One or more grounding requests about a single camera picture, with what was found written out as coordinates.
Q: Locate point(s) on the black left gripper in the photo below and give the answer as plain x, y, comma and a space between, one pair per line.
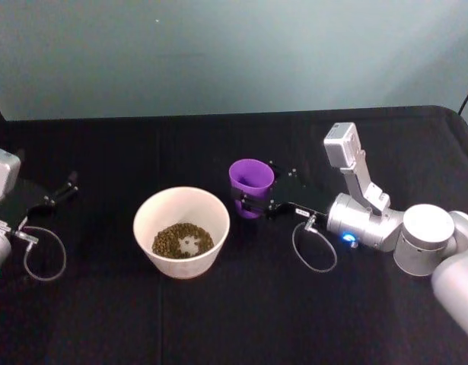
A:
28, 203

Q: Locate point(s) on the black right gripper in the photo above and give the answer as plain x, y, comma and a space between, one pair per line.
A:
294, 190

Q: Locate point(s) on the purple plastic cup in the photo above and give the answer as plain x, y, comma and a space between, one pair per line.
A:
252, 173

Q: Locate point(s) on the brown beans pile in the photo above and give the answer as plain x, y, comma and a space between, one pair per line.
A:
169, 239

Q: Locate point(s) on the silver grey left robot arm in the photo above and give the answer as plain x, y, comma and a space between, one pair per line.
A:
1, 167

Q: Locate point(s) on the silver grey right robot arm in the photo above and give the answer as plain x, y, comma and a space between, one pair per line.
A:
370, 224

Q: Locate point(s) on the white paper bowl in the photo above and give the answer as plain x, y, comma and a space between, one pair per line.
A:
180, 201

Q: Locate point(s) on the black table cloth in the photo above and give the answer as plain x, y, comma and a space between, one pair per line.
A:
233, 315

